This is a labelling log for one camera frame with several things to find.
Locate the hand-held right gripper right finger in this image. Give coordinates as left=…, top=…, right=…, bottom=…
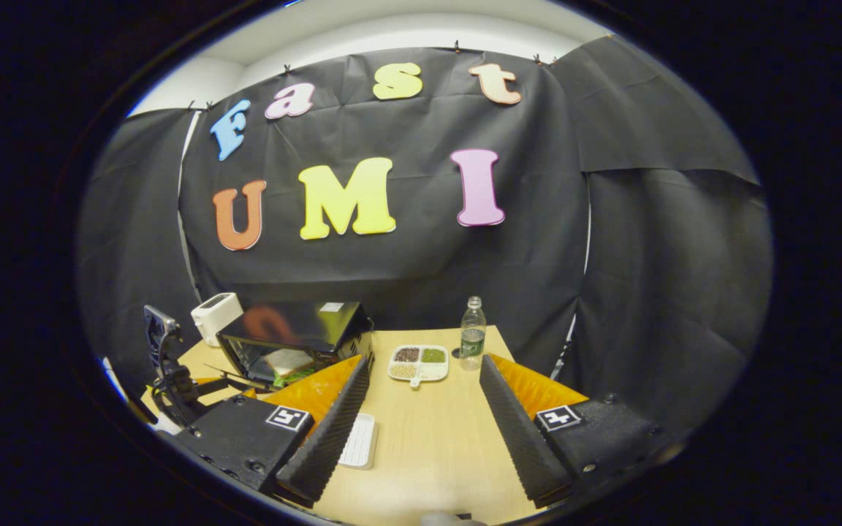
left=478, top=354, right=678, bottom=510

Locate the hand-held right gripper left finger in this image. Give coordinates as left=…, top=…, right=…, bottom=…
left=172, top=355, right=372, bottom=510

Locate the sandwich with lettuce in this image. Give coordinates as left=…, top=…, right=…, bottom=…
left=263, top=348, right=316, bottom=389

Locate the black electric oven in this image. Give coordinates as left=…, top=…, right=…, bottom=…
left=216, top=300, right=376, bottom=392

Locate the white ribbed tray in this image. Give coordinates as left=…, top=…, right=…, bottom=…
left=338, top=413, right=380, bottom=470

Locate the white toaster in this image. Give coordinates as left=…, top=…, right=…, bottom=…
left=190, top=291, right=245, bottom=348

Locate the clear plastic water bottle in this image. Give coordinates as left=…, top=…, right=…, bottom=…
left=459, top=295, right=488, bottom=371

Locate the white divided dish of beans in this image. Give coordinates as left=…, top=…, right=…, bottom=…
left=387, top=344, right=450, bottom=389

